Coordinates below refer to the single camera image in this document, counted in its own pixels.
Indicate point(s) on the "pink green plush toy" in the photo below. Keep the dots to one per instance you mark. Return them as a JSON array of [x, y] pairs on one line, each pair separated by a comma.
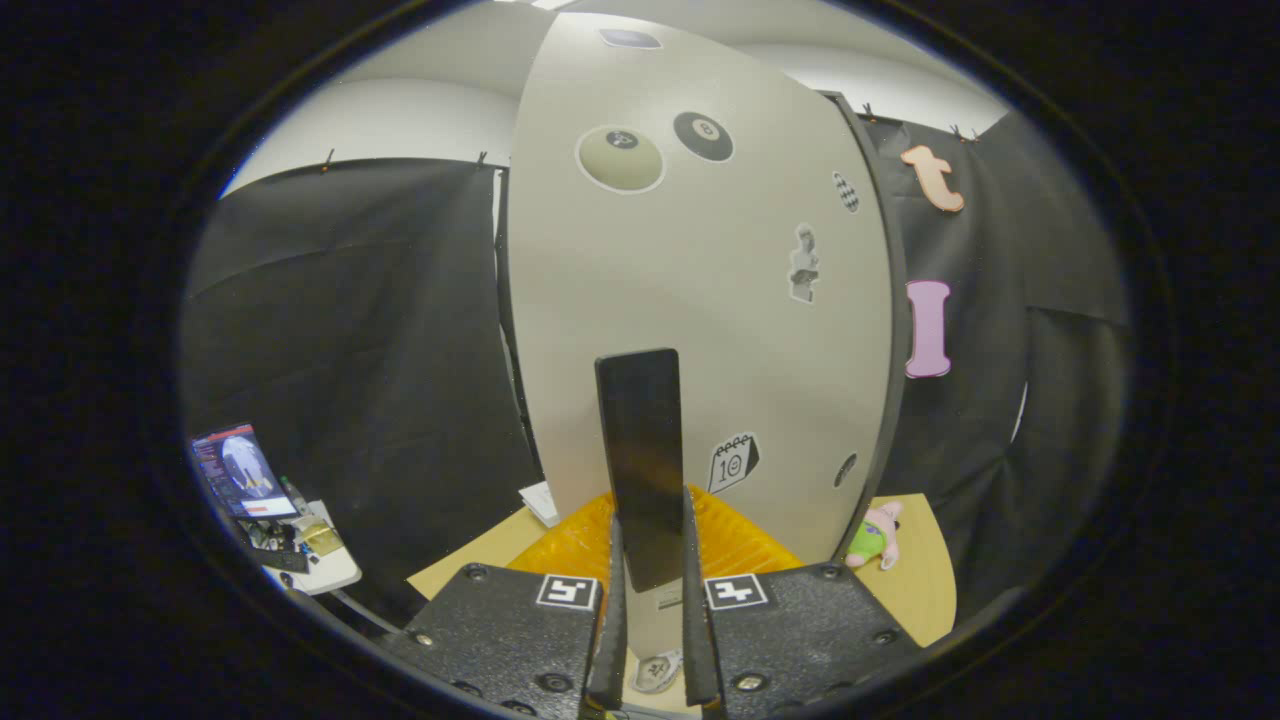
[[868, 540]]

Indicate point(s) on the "beige shoe cabinet door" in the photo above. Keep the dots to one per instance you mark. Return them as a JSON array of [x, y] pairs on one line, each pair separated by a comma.
[[700, 300]]

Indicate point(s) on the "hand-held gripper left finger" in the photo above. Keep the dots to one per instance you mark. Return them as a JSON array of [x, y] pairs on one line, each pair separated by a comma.
[[500, 630]]

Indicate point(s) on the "dark grey shoe cabinet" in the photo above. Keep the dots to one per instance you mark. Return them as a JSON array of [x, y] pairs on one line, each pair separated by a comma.
[[899, 320]]

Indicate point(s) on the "ceiling light panel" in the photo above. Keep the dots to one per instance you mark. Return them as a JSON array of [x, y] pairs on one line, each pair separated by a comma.
[[550, 3]]

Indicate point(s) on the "white book with dark picture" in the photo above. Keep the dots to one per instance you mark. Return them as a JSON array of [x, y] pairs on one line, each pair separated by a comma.
[[540, 503]]

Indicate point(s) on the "gold shiny packet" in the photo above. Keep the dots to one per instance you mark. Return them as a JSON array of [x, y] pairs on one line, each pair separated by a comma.
[[322, 538]]

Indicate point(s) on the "black backdrop cloth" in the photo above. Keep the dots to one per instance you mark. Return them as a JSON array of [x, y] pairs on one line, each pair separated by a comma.
[[350, 330]]

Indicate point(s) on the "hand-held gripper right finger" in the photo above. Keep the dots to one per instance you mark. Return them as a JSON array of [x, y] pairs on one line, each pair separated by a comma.
[[800, 630]]

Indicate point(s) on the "white canvas shoe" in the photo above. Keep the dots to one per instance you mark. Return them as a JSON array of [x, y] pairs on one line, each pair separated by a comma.
[[657, 672]]

